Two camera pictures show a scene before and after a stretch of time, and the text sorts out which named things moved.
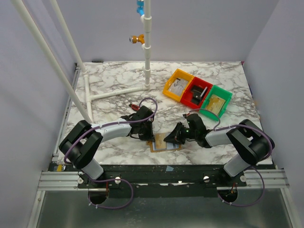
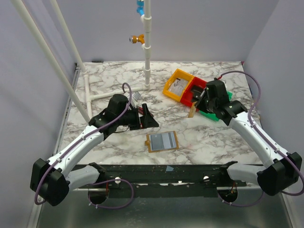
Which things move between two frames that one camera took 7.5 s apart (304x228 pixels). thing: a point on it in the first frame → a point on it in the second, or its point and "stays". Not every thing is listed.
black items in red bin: x=197 y=92 stays
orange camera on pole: x=134 y=39 stays
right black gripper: x=179 y=132 → x=203 y=102
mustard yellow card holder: x=159 y=145 stays
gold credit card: x=159 y=141 → x=192 y=110
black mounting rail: x=167 y=181 stays
